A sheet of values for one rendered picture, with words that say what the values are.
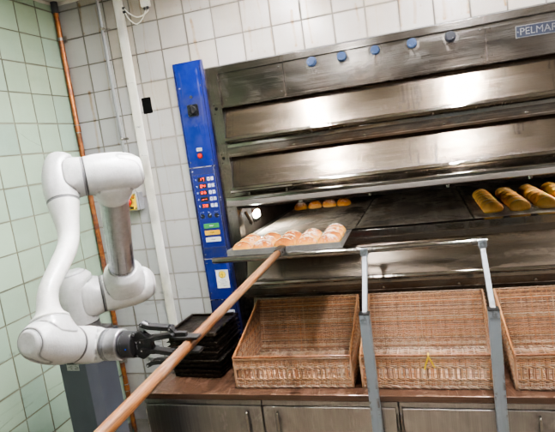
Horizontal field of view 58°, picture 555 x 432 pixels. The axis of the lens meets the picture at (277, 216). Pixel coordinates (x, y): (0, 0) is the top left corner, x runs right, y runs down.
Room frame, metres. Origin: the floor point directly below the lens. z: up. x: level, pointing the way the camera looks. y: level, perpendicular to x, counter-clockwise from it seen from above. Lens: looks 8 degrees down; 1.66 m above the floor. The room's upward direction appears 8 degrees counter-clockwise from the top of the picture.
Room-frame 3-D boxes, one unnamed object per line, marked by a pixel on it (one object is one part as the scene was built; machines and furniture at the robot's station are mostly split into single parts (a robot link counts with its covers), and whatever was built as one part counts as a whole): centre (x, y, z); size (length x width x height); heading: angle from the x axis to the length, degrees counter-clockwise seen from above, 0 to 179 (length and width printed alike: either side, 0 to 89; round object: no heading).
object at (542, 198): (2.71, -1.34, 1.21); 0.61 x 0.48 x 0.06; 163
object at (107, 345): (1.39, 0.51, 1.16); 0.09 x 0.06 x 0.09; 163
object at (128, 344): (1.37, 0.44, 1.16); 0.09 x 0.07 x 0.08; 73
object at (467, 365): (2.19, -0.59, 0.72); 0.56 x 0.49 x 0.28; 72
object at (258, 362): (2.36, -0.03, 0.72); 0.56 x 0.49 x 0.28; 74
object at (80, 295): (2.02, 0.85, 1.17); 0.18 x 0.16 x 0.22; 111
